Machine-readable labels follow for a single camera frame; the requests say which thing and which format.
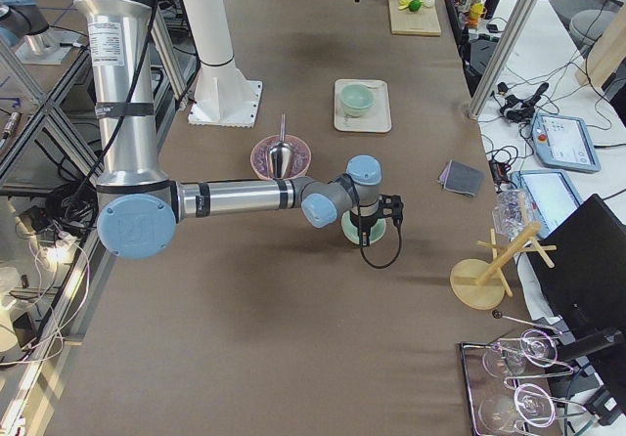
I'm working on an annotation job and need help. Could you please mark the green bowl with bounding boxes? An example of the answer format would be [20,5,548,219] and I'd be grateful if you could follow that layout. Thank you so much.
[339,83,375,117]
[341,211,386,246]

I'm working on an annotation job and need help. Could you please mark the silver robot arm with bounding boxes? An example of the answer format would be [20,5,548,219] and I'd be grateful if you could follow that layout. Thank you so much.
[73,0,403,269]

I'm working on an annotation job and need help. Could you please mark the grey folded cloths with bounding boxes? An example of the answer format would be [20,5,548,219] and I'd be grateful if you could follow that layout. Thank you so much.
[438,160,485,197]

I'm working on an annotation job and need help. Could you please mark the wooden cutting board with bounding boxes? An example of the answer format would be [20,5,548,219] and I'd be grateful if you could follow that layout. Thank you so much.
[388,0,441,36]

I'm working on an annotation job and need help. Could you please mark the cream rectangular tray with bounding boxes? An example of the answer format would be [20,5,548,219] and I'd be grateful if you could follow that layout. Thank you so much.
[334,79,392,133]

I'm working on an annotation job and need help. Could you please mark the pink bowl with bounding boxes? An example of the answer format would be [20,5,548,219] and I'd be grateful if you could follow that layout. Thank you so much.
[249,135,312,180]

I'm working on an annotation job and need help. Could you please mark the green bowl on tray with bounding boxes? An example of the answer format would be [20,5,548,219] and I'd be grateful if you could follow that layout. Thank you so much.
[339,83,375,117]

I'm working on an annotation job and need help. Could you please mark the wooden mug tree stand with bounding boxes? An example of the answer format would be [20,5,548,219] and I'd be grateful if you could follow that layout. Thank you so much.
[450,215,557,310]

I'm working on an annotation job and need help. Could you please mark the clear plastic cup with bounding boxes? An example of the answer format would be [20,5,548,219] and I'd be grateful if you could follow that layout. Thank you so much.
[492,190,534,240]

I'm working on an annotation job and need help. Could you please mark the yellow mug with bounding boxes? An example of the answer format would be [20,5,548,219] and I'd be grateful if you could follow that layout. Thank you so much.
[468,3,486,22]

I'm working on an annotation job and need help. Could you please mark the metal scoop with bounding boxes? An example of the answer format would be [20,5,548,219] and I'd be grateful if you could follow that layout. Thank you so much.
[266,113,293,179]

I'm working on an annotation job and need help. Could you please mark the near teach pendant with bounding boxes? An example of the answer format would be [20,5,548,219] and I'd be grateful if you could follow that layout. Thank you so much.
[510,169,583,239]

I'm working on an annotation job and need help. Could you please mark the teach pendant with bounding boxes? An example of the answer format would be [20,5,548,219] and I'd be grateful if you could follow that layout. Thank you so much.
[510,169,583,239]
[531,112,602,173]

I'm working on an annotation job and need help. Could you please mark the far teach pendant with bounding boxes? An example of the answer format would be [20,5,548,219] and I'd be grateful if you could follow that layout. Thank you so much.
[531,112,602,173]

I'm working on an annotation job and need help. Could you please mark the upper wine glass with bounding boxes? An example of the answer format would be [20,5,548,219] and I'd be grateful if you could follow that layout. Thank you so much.
[482,328,557,378]

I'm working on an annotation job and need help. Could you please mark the wine glass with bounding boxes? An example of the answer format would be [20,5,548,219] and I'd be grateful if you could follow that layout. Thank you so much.
[482,328,557,378]
[478,383,556,435]

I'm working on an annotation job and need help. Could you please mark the black monitor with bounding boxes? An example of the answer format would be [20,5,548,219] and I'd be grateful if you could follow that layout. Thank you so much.
[528,194,625,332]

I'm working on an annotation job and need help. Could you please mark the lower wine glass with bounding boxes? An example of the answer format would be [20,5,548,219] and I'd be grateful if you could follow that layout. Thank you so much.
[478,383,556,435]

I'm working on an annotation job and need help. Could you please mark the black looped gripper cable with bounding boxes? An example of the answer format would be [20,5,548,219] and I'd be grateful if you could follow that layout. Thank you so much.
[358,200,404,270]

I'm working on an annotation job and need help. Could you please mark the aluminium frame post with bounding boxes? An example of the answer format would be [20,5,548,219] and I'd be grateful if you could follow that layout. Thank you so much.
[468,0,537,120]

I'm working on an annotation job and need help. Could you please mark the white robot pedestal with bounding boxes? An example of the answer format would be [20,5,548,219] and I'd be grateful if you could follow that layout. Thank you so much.
[183,0,262,128]

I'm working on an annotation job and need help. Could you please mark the wire glass rack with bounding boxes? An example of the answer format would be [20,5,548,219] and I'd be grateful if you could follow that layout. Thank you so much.
[459,326,587,435]

